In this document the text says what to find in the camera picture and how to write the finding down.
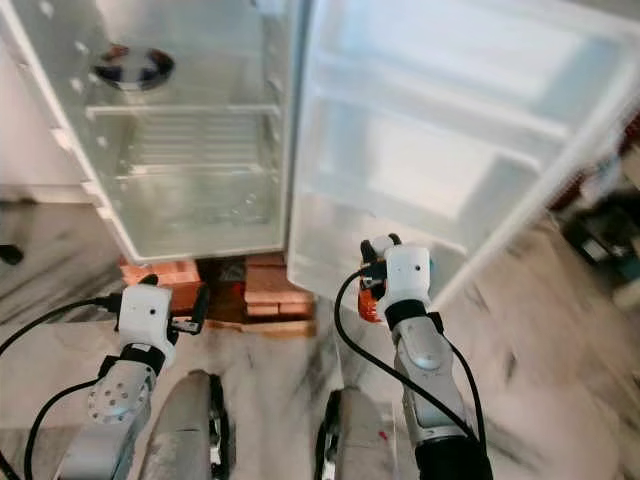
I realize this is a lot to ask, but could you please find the orange drink bottle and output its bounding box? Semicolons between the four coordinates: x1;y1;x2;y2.
356;270;386;324

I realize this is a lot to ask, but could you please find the silver fridge door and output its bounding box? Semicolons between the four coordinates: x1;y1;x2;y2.
286;0;640;313

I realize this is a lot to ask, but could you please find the silver fridge body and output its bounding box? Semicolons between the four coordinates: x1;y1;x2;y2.
0;0;313;263

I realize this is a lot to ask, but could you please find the red brick stack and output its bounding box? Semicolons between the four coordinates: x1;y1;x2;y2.
117;257;203;313
243;252;311;323

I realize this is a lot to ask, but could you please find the white door shelf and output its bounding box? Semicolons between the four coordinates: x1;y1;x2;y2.
310;68;598;153
300;165;531;251

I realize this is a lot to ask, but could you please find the wooden board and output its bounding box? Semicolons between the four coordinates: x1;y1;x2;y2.
205;318;316;337

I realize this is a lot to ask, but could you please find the grey left robot leg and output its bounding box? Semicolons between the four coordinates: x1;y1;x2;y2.
140;370;229;480

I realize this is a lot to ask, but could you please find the grey robot leg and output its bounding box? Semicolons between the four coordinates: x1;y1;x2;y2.
315;388;406;480
140;370;229;480

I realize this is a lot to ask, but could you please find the grey right robot leg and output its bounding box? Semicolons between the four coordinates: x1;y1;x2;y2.
315;388;406;480

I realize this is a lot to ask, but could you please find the black floor object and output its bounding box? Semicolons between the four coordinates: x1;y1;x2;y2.
558;185;640;281

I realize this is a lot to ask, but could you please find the black bowl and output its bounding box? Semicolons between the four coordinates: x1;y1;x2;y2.
92;44;176;92

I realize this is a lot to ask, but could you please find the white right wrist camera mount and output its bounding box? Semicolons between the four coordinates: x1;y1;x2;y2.
380;243;433;313

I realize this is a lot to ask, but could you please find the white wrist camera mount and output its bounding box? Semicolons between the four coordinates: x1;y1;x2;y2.
380;243;433;313
117;285;178;348

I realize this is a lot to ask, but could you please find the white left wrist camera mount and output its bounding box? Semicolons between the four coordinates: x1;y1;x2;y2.
117;285;178;348

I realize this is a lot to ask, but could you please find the left arm long cable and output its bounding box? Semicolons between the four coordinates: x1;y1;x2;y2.
0;295;123;356

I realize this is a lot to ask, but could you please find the wire fridge shelf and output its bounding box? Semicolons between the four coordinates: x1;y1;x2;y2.
112;118;281;183

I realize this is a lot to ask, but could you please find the left arm short cable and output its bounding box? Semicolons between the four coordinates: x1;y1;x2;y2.
23;378;106;480

